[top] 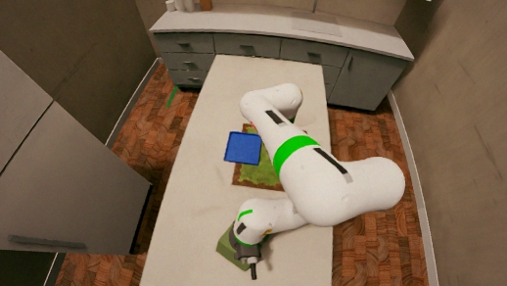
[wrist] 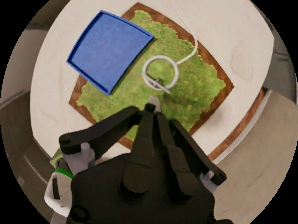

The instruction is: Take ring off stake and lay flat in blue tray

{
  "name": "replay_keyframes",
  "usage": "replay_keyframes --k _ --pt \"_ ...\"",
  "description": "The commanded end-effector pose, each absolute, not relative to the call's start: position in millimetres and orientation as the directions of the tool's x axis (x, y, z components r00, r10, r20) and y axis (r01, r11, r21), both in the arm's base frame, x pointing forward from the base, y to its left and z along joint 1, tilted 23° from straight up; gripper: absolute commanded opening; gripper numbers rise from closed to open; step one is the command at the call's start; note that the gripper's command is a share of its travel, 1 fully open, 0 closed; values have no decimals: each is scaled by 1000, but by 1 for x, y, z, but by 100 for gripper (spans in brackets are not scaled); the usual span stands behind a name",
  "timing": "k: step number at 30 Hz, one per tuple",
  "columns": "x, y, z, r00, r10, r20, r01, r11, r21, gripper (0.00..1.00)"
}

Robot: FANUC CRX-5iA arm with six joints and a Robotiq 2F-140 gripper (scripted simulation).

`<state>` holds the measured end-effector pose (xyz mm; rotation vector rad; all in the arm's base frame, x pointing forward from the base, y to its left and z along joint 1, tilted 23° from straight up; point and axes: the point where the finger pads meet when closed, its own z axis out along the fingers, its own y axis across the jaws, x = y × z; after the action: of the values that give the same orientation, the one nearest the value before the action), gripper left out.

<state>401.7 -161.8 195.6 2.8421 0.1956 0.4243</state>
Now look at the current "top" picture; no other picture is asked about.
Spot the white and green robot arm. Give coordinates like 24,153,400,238
228,83,405,280

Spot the blue tray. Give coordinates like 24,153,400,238
223,131,261,166

